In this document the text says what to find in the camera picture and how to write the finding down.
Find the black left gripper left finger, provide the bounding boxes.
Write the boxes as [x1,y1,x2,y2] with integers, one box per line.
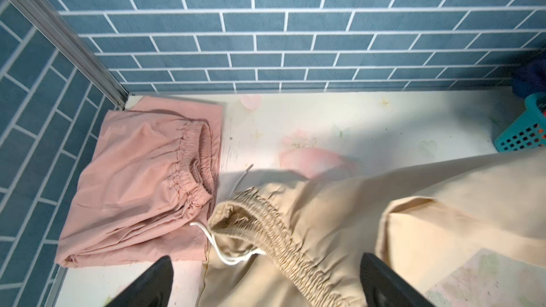
[106,256,173,307]

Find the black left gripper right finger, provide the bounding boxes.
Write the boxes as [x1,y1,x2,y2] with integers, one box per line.
[360,253,434,307]

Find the beige shorts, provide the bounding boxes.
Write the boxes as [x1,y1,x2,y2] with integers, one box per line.
[197,149,545,306]

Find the pink shorts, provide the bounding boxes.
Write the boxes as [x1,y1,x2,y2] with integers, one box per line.
[55,96,223,268]

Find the navy blue shorts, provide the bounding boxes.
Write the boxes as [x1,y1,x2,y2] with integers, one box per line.
[511,53,546,98]

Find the teal plastic laundry basket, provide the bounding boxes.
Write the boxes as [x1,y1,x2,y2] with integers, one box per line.
[494,92,546,152]

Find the aluminium left corner post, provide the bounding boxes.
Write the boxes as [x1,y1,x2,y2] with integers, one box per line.
[9,0,129,110]

